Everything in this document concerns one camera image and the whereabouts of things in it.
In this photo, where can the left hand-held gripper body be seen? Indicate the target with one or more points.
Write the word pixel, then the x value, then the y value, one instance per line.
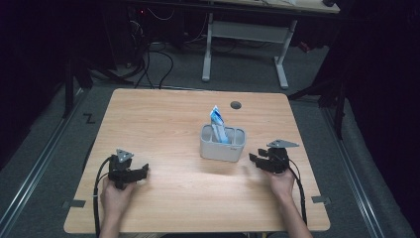
pixel 119 170

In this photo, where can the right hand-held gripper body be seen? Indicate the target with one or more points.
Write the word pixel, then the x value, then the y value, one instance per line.
pixel 278 158

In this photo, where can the grey plastic storage box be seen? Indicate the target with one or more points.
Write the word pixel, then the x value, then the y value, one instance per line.
pixel 219 150

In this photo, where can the white and blue toothpaste tube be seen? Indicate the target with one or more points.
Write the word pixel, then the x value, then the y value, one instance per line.
pixel 218 124

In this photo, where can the person's right hand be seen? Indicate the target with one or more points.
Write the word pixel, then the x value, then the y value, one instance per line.
pixel 282 185

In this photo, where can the person's left hand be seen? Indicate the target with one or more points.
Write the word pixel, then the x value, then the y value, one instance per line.
pixel 115 200

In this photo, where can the grey tape strip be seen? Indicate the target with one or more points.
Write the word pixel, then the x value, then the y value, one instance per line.
pixel 76 203
pixel 321 199

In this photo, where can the black table grommet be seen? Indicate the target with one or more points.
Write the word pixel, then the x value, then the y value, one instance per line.
pixel 235 105

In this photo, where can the black floor tape mark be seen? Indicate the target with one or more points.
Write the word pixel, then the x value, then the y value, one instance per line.
pixel 89 118

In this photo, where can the black metal stand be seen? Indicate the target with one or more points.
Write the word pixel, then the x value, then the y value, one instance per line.
pixel 333 99
pixel 71 86

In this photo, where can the desk with white legs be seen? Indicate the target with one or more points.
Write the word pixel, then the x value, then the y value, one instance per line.
pixel 247 31

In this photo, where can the metal floor rail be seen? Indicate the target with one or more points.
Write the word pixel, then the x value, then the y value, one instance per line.
pixel 36 168
pixel 355 178

